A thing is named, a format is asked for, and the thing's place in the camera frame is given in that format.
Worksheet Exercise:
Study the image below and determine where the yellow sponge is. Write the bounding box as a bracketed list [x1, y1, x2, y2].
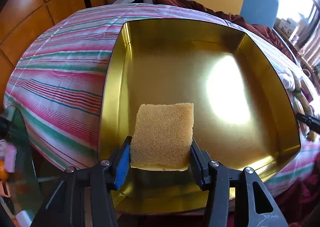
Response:
[130, 103, 194, 171]

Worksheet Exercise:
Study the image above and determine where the glass side table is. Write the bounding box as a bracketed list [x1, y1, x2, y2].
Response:
[1, 106, 42, 226]

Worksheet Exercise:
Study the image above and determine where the orange fruit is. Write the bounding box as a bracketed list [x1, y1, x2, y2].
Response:
[0, 161, 9, 181]

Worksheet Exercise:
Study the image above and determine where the gold metal tin box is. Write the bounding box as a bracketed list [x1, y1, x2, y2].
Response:
[98, 18, 302, 215]

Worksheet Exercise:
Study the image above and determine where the striped bed sheet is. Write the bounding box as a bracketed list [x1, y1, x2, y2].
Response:
[4, 4, 315, 195]

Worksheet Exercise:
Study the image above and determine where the maroon blanket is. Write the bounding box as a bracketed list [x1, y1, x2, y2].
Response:
[152, 0, 295, 63]

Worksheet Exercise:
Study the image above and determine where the wooden wardrobe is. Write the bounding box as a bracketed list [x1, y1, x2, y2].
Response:
[1, 0, 106, 96]

